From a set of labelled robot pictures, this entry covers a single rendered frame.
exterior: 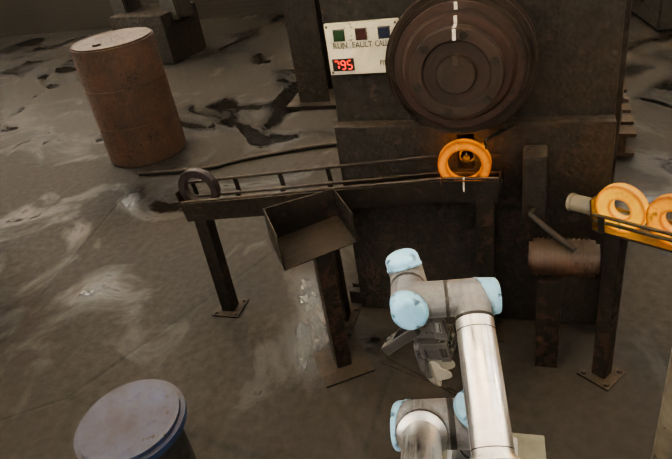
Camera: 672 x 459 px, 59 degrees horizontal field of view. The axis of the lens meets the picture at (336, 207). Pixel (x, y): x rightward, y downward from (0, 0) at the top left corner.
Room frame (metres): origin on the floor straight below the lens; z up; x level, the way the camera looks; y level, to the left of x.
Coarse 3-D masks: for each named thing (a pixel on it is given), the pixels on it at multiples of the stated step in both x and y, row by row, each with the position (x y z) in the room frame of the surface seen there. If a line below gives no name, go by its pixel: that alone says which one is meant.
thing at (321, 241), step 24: (336, 192) 1.83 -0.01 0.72; (288, 216) 1.82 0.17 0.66; (312, 216) 1.84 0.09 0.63; (336, 216) 1.85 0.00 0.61; (288, 240) 1.77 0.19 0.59; (312, 240) 1.73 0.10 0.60; (336, 240) 1.70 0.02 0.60; (288, 264) 1.63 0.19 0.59; (336, 288) 1.71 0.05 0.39; (336, 312) 1.71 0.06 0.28; (336, 336) 1.70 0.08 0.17; (336, 360) 1.70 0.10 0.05; (360, 360) 1.72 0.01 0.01; (336, 384) 1.62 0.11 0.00
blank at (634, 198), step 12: (600, 192) 1.50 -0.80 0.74; (612, 192) 1.47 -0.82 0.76; (624, 192) 1.44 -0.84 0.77; (636, 192) 1.43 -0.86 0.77; (600, 204) 1.50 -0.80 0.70; (612, 204) 1.49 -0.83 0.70; (636, 204) 1.41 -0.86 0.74; (648, 204) 1.41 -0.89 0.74; (612, 216) 1.47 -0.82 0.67; (624, 216) 1.46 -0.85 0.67; (636, 216) 1.41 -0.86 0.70; (612, 228) 1.46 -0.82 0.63; (636, 228) 1.40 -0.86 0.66
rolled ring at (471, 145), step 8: (448, 144) 1.84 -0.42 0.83; (456, 144) 1.81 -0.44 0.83; (464, 144) 1.80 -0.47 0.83; (472, 144) 1.79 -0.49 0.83; (480, 144) 1.80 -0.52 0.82; (440, 152) 1.86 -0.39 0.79; (448, 152) 1.82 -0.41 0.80; (480, 152) 1.79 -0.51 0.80; (488, 152) 1.80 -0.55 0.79; (440, 160) 1.83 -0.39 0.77; (480, 160) 1.79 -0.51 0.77; (488, 160) 1.78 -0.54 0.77; (440, 168) 1.83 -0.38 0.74; (448, 168) 1.84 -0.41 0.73; (480, 168) 1.81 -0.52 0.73; (488, 168) 1.78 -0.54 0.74; (448, 176) 1.82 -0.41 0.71; (456, 176) 1.83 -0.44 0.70; (472, 176) 1.81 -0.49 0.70; (480, 176) 1.79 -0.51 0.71
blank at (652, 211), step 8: (656, 200) 1.37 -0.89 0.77; (664, 200) 1.35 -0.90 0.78; (648, 208) 1.38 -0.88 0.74; (656, 208) 1.36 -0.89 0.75; (664, 208) 1.35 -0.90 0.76; (648, 216) 1.38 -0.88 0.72; (656, 216) 1.36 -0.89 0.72; (664, 216) 1.36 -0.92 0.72; (648, 224) 1.38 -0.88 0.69; (656, 224) 1.36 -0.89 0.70; (664, 224) 1.35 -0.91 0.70; (656, 232) 1.36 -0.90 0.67
